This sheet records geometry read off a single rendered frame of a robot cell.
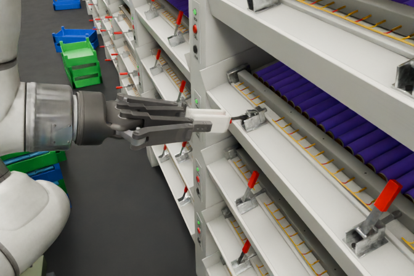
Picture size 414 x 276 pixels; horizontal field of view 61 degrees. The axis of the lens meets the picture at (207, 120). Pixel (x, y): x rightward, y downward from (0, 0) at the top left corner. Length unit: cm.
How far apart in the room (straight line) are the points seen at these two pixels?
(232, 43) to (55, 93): 38
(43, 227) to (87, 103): 53
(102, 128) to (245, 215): 37
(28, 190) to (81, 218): 63
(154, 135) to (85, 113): 9
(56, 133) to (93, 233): 104
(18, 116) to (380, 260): 44
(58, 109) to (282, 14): 31
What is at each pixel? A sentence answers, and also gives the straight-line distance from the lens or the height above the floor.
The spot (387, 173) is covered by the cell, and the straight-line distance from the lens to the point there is 50.
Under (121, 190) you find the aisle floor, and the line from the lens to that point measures 162.
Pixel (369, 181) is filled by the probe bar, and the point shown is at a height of 80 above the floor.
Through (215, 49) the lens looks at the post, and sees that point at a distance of 70.
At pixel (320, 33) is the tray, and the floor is 96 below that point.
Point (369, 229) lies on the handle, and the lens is 44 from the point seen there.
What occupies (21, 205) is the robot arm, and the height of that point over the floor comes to 49.
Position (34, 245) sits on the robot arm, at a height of 41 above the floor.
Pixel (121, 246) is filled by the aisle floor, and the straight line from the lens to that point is 142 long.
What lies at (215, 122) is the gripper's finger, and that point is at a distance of 56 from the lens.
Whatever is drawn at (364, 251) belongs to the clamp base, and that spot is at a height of 76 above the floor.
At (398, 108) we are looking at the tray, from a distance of 33.
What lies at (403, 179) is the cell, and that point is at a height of 80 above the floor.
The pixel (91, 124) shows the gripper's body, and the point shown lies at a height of 84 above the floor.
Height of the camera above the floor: 109
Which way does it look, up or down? 33 degrees down
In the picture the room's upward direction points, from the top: straight up
